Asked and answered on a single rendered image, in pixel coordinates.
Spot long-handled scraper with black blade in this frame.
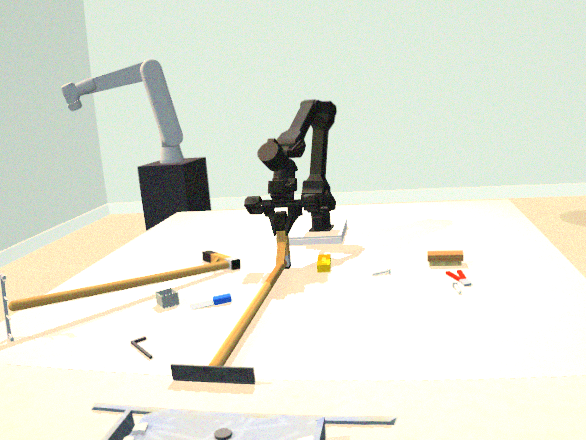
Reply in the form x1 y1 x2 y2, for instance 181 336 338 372
171 211 291 384

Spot red-handled pliers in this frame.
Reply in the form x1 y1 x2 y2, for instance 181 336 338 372
446 270 472 286

